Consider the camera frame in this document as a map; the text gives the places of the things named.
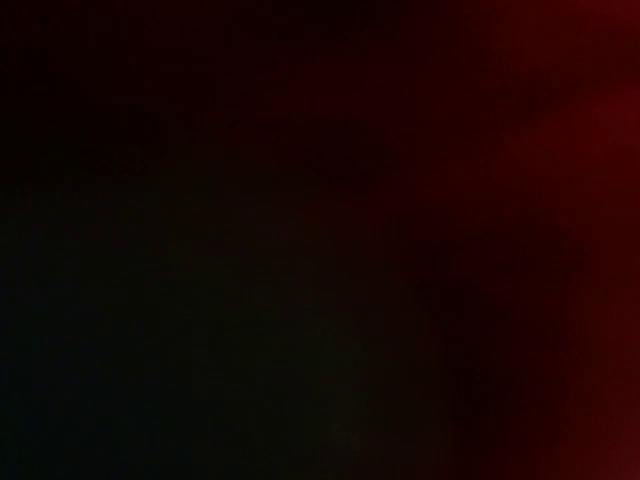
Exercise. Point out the red and pink pillowcase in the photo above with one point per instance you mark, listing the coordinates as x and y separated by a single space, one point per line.
319 239

